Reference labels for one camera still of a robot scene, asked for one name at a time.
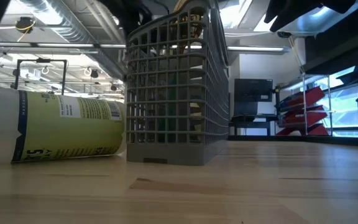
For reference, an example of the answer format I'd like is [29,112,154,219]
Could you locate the grey plastic silverware basket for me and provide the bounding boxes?
[125,0,231,166]

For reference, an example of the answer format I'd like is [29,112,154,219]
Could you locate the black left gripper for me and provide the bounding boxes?
[97,0,154,40]

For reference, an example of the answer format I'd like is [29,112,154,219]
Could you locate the glass window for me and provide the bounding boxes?
[315,66,358,138]

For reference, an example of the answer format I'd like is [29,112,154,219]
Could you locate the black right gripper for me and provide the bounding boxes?
[264,0,357,33]

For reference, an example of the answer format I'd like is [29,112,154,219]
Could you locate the metal rack with red bins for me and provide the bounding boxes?
[274,73,336,137]

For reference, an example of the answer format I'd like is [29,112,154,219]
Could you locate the green-labelled spray bottle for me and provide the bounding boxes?
[0,88,127,164]

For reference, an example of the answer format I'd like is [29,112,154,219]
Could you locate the black monitor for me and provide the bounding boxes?
[234,78,274,116]

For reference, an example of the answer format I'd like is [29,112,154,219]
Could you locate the long ceiling light strip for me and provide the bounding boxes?
[0,42,287,53]

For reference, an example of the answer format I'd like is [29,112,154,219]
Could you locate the black round ceiling device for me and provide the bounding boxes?
[14,16,37,34]

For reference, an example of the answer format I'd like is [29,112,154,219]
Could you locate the gold-handled knife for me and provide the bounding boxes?
[173,0,188,12]

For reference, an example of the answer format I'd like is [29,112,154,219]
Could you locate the black background frame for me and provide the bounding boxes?
[14,57,68,96]

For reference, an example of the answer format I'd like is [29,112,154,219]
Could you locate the black desk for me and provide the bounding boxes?
[229,114,280,137]

